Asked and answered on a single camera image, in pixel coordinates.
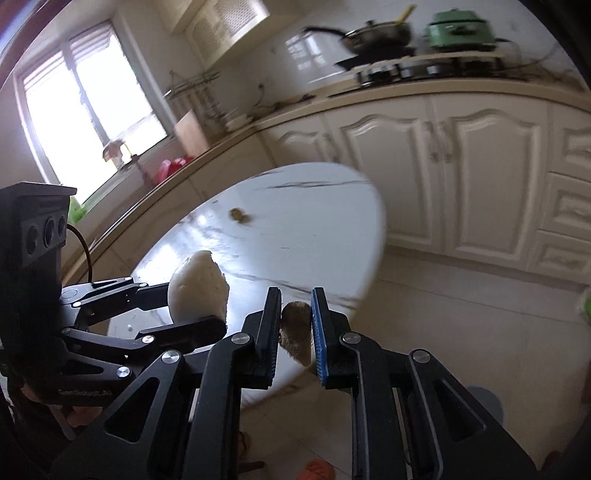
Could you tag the steel wok with lid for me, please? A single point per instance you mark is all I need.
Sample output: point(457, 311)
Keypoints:
point(374, 32)

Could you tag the wooden spatula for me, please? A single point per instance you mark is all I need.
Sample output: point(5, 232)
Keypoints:
point(404, 14)

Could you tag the green and white rice bag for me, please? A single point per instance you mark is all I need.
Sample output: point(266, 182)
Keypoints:
point(585, 304)

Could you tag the steel kitchen faucet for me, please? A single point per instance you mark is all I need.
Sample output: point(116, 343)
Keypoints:
point(117, 152)

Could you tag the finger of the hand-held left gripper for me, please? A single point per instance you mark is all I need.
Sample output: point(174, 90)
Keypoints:
point(180, 332)
point(115, 295)

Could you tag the red plastic basket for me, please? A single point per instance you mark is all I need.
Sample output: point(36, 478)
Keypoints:
point(171, 168)

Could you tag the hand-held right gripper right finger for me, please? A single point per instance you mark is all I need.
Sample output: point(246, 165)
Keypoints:
point(319, 332)

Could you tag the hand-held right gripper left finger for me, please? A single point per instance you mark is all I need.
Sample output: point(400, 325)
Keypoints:
point(272, 323)

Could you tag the orange slipper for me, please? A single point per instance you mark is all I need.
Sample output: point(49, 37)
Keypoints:
point(314, 470)

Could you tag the round white marble table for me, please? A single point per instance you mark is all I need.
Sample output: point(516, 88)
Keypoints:
point(300, 230)

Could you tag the wooden cutting board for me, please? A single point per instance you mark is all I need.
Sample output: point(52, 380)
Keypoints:
point(191, 134)

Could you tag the green electric cooking pot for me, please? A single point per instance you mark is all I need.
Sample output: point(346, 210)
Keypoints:
point(459, 30)

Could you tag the white steamed bun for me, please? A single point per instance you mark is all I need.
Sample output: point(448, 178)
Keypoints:
point(198, 286)

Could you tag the cream upper wall cabinets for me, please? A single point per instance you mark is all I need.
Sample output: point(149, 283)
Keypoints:
point(226, 23)

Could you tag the grey trash bin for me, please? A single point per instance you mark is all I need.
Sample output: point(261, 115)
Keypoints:
point(487, 404)

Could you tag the sliding window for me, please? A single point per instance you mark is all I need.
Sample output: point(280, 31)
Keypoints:
point(83, 110)

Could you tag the black gas stove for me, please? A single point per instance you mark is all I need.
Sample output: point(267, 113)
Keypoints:
point(415, 71)

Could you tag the cream base cabinets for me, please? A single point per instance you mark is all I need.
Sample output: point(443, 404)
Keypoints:
point(461, 175)

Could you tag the metal utensil rack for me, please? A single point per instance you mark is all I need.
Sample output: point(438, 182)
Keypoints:
point(194, 92)

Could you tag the person's left hand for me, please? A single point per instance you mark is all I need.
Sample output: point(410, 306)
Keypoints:
point(85, 417)

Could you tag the black induction cooktop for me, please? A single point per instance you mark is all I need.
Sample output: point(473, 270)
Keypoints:
point(369, 57)

